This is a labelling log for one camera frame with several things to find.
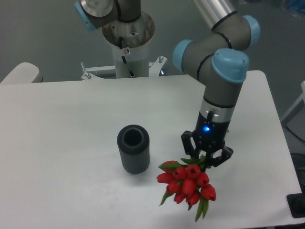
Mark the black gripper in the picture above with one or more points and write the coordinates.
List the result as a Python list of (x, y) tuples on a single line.
[(208, 137)]

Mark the red tulip bouquet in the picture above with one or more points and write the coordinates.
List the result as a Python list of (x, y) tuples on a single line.
[(187, 181)]

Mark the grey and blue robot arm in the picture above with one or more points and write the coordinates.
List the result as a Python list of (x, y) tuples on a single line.
[(219, 62)]

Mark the dark grey ribbed vase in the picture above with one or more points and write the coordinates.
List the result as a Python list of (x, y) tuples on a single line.
[(133, 142)]

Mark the black device at table edge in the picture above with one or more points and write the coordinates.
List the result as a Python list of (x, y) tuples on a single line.
[(296, 204)]

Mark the blue object top right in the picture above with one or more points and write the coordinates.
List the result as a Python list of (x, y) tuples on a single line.
[(295, 8)]

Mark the white chair backrest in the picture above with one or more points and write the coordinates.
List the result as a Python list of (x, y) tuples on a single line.
[(23, 73)]

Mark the white furniture leg frame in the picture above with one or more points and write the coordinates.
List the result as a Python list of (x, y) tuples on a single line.
[(292, 111)]

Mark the white pedestal base frame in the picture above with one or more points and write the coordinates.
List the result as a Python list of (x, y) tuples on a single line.
[(154, 69)]

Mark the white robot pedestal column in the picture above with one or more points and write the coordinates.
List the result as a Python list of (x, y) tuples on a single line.
[(130, 41)]

